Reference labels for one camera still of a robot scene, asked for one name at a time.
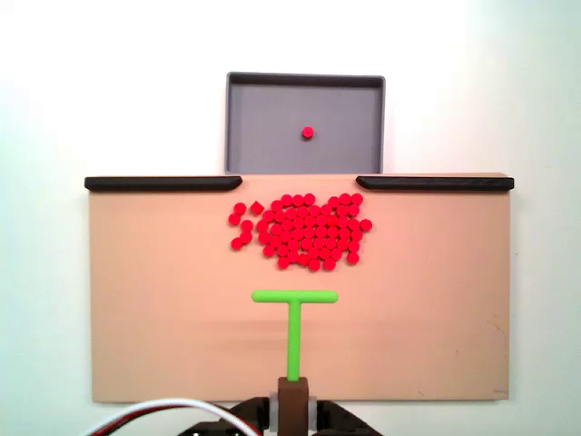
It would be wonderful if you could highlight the green T pusher brown handle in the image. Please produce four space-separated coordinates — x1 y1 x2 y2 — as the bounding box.
251 289 340 433

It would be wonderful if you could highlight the white red servo cable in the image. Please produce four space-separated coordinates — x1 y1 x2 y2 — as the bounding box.
84 397 269 436

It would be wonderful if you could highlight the black edge rail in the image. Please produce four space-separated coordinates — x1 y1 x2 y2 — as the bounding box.
84 175 243 192
355 175 516 192

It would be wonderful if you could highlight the grey rectangular tray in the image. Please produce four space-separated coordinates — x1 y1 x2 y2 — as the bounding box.
225 71 387 175

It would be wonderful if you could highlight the beige flat board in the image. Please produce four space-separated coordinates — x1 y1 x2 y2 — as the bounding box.
85 172 515 404

